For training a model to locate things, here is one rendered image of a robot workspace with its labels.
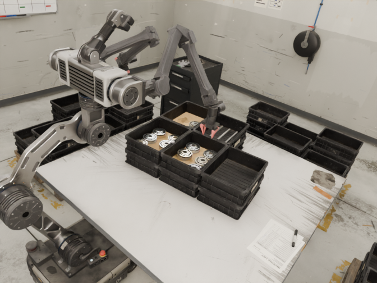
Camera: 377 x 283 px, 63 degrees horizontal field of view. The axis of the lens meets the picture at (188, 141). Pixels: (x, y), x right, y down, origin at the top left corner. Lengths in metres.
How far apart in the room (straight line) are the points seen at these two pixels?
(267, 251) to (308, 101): 3.61
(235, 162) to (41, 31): 3.35
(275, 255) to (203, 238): 0.40
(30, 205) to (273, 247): 1.28
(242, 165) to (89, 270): 1.20
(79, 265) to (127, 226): 0.54
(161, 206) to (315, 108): 3.68
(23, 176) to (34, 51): 3.13
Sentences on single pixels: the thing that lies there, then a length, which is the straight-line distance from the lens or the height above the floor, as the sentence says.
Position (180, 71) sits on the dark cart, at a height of 0.86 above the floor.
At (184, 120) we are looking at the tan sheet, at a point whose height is 0.83.
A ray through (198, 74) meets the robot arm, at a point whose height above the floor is 1.44.
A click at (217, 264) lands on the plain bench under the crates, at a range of 1.69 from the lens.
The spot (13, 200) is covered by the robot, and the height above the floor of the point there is 0.96.
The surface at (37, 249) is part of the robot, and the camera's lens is 2.33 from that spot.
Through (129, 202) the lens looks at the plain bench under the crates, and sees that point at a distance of 1.93.
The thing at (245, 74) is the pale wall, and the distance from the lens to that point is 5.50.
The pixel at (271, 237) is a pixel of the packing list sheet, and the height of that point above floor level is 0.70.
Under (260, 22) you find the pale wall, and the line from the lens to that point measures 5.28.
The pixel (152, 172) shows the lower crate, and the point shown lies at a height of 0.74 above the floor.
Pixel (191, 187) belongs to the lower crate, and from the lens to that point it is 1.96.
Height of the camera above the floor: 2.04
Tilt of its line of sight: 32 degrees down
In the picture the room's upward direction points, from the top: 8 degrees clockwise
